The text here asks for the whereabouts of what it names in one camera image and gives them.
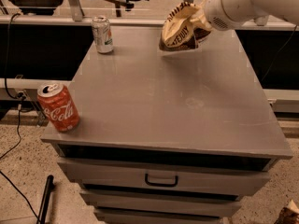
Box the brown chip bag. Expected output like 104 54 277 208
159 2 212 51

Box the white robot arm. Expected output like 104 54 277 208
204 0 299 31

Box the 7up can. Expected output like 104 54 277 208
92 16 113 54

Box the red Coca-Cola can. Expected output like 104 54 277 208
37 83 79 132

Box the grey drawer cabinet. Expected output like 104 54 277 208
43 25 292 224

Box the black pole on floor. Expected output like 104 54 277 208
36 175 55 224

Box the brown object floor corner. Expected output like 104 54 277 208
274 200 299 224

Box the black drawer handle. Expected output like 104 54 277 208
144 174 178 188

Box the metal railing frame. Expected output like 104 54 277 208
0 0 299 30

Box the black cable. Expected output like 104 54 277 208
0 12 41 224

